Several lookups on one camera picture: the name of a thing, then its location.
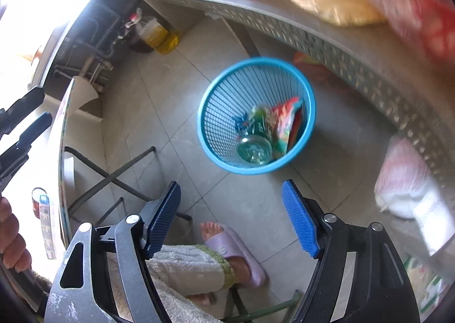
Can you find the red printed plastic bag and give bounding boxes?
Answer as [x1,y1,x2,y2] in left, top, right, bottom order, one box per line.
[355,0,455,71]

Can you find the blue white cardboard box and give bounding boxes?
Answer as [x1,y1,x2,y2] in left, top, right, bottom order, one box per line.
[38,194,59,260]

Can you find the green metal stool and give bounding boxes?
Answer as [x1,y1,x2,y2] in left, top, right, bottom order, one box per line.
[222,287,303,323]

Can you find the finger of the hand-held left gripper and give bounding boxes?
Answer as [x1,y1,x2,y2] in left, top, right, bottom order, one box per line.
[0,86,46,125]
[0,112,53,167]

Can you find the green plastic bottle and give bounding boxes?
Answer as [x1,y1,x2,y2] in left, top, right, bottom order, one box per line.
[236,104,276,167]

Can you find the blue wrapper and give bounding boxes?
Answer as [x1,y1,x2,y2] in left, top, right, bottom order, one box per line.
[233,113,251,131]

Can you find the pink green snack packet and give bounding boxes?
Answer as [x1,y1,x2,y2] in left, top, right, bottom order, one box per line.
[270,97,304,162]

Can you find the plumbing pipes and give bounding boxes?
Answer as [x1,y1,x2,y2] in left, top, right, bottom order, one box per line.
[53,6,143,96]

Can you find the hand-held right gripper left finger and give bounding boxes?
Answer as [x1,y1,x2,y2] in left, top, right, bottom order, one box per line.
[45,181,182,323]

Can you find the grey concrete counter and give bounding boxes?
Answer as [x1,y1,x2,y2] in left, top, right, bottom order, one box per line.
[26,0,143,96]

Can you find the white pink plastic bag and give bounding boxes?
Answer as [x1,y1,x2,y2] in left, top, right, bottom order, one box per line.
[375,134,455,256]

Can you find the blue plastic basket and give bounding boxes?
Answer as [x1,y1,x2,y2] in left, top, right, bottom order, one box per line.
[197,57,317,176]

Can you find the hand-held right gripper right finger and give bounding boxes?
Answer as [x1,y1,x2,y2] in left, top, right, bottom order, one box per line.
[282,179,420,323]

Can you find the yellow oil bottle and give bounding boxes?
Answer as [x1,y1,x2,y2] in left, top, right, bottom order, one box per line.
[137,16,182,55]

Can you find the dark metal table frame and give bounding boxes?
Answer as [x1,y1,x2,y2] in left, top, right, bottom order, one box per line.
[64,145,194,238]

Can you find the person's left hand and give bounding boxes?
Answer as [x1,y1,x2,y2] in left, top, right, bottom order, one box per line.
[0,198,32,272]

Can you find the red can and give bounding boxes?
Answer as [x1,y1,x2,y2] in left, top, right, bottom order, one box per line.
[31,187,48,219]

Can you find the person's foot in pink slipper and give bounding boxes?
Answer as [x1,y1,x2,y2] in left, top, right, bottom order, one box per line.
[204,223,267,288]

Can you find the green printed carton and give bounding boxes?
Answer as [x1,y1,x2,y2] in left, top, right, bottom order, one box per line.
[405,255,448,313]

